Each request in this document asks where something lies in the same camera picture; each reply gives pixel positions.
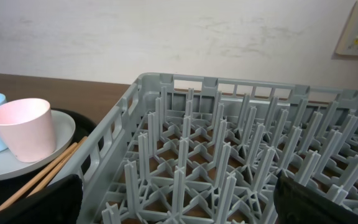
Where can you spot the wooden chopstick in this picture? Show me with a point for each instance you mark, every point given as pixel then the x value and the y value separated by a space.
pixel 37 178
pixel 45 181

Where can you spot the grey dishwasher rack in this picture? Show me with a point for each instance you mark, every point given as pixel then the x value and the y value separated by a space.
pixel 188 149

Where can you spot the round black tray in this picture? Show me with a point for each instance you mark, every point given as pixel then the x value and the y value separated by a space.
pixel 84 126

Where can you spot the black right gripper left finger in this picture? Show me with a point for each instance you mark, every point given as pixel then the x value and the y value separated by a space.
pixel 57 203

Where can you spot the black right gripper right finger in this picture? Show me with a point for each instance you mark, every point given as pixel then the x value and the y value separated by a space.
pixel 297 204

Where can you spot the pink cup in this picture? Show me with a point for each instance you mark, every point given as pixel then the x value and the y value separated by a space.
pixel 26 128

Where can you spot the grey plate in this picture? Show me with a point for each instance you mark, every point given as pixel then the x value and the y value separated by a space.
pixel 64 126

